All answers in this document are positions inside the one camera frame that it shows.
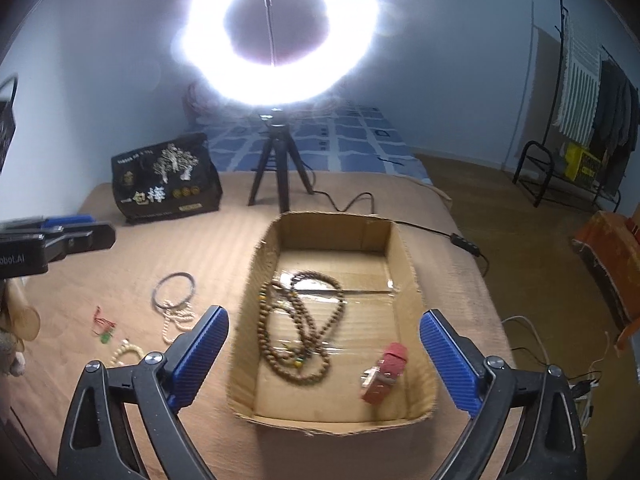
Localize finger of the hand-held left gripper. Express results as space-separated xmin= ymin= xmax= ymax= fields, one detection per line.
xmin=0 ymin=214 xmax=96 ymax=234
xmin=42 ymin=221 xmax=117 ymax=266

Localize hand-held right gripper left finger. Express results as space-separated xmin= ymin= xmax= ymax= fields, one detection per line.
xmin=57 ymin=304 xmax=231 ymax=480

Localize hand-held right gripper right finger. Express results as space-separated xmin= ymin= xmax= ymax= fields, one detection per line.
xmin=419 ymin=309 xmax=588 ymax=480

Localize white bead necklace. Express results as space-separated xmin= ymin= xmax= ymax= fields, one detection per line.
xmin=159 ymin=300 xmax=197 ymax=345

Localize red watch strap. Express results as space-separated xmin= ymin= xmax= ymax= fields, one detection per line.
xmin=360 ymin=342 xmax=408 ymax=403

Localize black bangle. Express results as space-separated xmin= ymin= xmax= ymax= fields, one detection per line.
xmin=151 ymin=271 xmax=197 ymax=311

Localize cream bead bracelet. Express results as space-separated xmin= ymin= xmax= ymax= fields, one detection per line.
xmin=110 ymin=338 xmax=146 ymax=368

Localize cardboard box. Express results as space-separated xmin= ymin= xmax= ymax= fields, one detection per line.
xmin=225 ymin=210 xmax=438 ymax=433

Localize red string green pendant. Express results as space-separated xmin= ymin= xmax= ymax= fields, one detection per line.
xmin=92 ymin=306 xmax=118 ymax=345

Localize tan plush toy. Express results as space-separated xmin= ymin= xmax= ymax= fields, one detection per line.
xmin=0 ymin=280 xmax=41 ymax=376

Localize black snack bag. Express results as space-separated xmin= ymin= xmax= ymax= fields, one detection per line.
xmin=111 ymin=132 xmax=223 ymax=226

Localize floral quilt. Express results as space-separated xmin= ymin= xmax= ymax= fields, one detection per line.
xmin=181 ymin=82 xmax=226 ymax=128

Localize black tripod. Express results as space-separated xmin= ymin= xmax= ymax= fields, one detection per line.
xmin=247 ymin=107 xmax=316 ymax=213

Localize black clothes rack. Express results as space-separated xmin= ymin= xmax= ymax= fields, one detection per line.
xmin=512 ymin=0 xmax=640 ymax=211

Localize blue patterned bedsheet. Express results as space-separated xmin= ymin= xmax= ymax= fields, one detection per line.
xmin=192 ymin=102 xmax=431 ymax=183

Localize yellow crate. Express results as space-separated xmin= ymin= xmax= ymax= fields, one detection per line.
xmin=565 ymin=142 xmax=603 ymax=183

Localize dark hanging clothes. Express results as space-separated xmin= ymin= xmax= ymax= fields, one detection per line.
xmin=592 ymin=60 xmax=640 ymax=171

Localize striped towel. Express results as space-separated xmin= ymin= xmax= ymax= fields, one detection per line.
xmin=557 ymin=35 xmax=601 ymax=136

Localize white cable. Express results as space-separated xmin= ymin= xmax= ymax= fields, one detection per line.
xmin=502 ymin=315 xmax=551 ymax=366

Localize black power cable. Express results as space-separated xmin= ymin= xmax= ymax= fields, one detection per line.
xmin=305 ymin=192 xmax=491 ymax=278

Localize brown wooden bead necklace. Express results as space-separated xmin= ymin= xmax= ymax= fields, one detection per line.
xmin=256 ymin=270 xmax=346 ymax=386

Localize white ring light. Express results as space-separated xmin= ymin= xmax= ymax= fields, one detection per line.
xmin=170 ymin=0 xmax=381 ymax=103

